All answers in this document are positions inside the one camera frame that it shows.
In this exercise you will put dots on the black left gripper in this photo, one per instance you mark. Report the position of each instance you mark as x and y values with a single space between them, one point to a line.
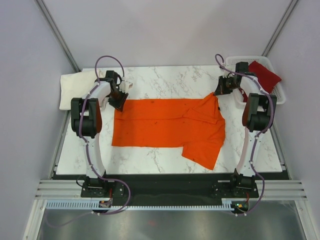
119 105

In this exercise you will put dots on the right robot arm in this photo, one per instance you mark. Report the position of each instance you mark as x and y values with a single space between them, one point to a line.
258 113

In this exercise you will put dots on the right aluminium corner post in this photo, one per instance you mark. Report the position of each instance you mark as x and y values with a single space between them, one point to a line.
280 27

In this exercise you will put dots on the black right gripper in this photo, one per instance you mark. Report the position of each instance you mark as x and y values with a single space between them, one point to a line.
221 89

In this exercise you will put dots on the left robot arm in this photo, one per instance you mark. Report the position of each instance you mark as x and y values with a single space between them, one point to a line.
86 118

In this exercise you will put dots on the left aluminium corner post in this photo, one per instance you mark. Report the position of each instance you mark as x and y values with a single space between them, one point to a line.
44 10

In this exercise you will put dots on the aluminium corner post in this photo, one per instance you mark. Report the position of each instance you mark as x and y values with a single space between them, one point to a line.
44 10
280 27

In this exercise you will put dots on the dark red t shirt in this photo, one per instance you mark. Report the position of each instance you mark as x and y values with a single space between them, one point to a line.
266 78

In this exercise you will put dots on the white slotted cable duct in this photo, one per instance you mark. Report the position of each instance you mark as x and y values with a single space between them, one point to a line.
99 205

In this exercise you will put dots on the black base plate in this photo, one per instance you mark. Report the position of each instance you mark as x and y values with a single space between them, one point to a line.
118 189

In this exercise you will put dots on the orange t shirt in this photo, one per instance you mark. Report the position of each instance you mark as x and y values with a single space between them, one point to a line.
195 125

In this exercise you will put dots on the cream folded t shirt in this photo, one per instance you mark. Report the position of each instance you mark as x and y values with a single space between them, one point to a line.
79 85

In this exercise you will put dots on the aluminium frame rail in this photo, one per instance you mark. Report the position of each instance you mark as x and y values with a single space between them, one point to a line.
270 190

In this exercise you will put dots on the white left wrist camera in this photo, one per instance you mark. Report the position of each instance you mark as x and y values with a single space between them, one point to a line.
125 86

